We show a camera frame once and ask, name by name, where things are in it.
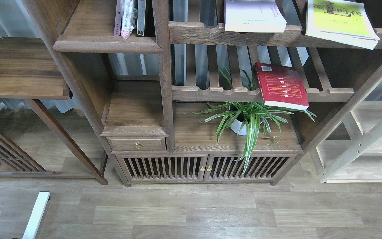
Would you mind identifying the yellow green cover book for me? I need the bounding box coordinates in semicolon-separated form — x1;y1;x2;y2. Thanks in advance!
306;0;380;50

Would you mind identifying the red book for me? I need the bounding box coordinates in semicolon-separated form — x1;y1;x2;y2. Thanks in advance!
255;62;309;110

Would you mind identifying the mauve upright book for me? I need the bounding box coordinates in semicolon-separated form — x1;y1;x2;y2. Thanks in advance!
113;0;123;37

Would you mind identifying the dark wooden bookshelf cabinet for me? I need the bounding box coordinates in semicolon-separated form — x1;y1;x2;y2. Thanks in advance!
23;0;382;186

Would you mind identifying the green spider plant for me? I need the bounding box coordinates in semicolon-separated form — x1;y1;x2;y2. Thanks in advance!
193;65;317;174

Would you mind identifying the white pale purple book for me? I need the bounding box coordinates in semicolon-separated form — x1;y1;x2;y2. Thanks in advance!
224;0;287;32

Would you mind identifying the light wooden shelf unit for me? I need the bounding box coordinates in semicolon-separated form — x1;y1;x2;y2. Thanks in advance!
310;79;382;183

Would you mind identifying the white plant pot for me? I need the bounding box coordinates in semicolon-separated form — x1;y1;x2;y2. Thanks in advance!
230;115;264;136

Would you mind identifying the white metal leg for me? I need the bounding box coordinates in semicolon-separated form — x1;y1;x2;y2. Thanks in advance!
22;192;50;239

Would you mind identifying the dark green upright book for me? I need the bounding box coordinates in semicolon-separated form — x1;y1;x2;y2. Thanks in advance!
136;0;147;36

